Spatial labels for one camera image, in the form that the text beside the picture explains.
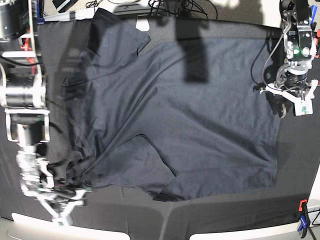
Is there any dark grey t-shirt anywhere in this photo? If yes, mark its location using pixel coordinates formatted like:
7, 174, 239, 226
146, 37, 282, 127
61, 9, 280, 201

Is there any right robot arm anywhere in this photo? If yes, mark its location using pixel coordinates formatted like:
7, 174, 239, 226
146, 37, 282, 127
0, 0, 87, 226

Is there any red blue clamp near right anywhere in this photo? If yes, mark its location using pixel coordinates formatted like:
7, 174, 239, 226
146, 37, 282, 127
297, 199, 317, 240

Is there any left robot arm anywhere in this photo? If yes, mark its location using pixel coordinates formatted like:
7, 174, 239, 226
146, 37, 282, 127
260, 0, 320, 119

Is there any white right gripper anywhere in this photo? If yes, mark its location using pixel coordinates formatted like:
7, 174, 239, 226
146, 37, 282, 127
21, 184, 92, 226

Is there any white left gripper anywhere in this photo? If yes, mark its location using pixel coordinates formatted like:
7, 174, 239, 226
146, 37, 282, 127
259, 79, 318, 119

